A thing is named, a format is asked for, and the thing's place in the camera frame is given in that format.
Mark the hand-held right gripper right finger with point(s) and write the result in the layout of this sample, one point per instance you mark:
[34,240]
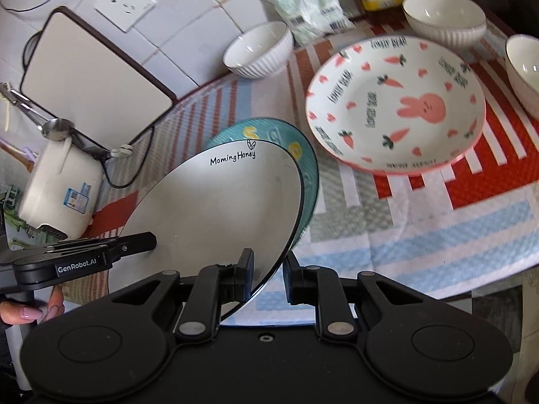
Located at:
[289,280]

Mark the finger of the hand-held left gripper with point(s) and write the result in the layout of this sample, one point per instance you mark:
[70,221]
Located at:
[139,242]

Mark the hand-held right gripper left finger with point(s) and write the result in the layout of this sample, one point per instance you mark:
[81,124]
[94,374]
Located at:
[248,273]

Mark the white plate with black rim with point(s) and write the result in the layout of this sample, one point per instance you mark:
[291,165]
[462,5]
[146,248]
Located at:
[210,219]

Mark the teal patterned plate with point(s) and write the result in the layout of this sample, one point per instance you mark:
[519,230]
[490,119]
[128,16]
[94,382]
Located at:
[310,176]

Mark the white plate with pink bunny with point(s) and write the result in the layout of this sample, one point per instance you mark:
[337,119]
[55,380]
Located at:
[379,105]

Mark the white ribbed bowl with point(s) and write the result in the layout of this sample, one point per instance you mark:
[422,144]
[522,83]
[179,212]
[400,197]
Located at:
[526,71]
[257,50]
[442,12]

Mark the person's left hand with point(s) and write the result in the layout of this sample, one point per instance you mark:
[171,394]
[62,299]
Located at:
[29,312]

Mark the green printed box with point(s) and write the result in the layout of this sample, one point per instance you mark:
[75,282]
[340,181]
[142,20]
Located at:
[17,227]

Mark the white rice cooker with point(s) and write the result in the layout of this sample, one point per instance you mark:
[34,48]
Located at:
[59,193]

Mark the striped checkered table cloth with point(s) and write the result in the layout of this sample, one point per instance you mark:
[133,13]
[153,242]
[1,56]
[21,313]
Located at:
[400,227]

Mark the metal ladle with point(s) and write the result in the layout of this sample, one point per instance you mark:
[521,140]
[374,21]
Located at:
[57,128]

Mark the white board with brown rim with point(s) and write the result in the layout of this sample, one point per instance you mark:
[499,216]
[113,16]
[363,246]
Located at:
[92,75]

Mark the plastic bag with green print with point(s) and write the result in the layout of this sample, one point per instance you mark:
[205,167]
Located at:
[324,4]

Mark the white wall socket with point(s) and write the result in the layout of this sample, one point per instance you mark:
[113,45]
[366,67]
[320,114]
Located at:
[124,2]

